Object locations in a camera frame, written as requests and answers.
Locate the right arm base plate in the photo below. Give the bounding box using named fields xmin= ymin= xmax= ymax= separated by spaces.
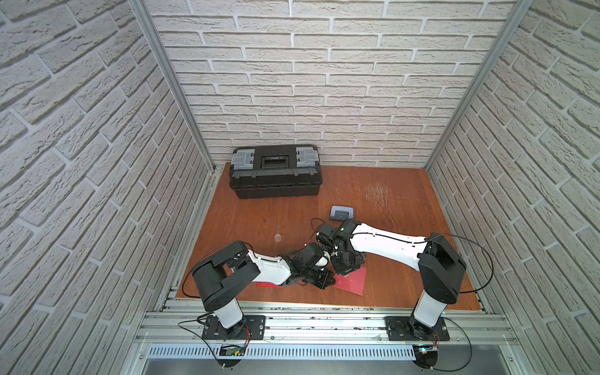
xmin=384 ymin=316 xmax=450 ymax=342

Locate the dark red envelope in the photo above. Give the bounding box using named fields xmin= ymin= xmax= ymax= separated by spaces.
xmin=334 ymin=267 xmax=367 ymax=296

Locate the black plastic toolbox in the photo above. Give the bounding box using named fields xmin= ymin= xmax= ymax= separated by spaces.
xmin=229 ymin=145 xmax=323 ymax=199

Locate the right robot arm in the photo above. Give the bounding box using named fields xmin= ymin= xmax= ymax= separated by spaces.
xmin=316 ymin=220 xmax=467 ymax=341

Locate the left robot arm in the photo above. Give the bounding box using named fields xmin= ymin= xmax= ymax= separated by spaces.
xmin=190 ymin=242 xmax=336 ymax=330

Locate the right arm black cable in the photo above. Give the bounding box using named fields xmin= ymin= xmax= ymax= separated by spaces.
xmin=308 ymin=217 xmax=495 ymax=373

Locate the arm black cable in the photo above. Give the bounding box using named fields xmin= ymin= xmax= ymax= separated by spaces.
xmin=181 ymin=241 xmax=254 ymax=299
xmin=308 ymin=217 xmax=495 ymax=373

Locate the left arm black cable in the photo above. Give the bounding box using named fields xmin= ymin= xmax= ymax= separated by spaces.
xmin=181 ymin=241 xmax=254 ymax=299

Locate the grey hole punch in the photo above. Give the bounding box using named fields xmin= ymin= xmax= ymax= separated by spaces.
xmin=330 ymin=206 xmax=354 ymax=222

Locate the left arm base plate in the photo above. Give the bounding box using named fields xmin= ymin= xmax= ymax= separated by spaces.
xmin=202 ymin=315 xmax=266 ymax=341

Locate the aluminium rail frame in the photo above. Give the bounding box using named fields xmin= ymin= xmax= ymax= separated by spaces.
xmin=134 ymin=299 xmax=517 ymax=362

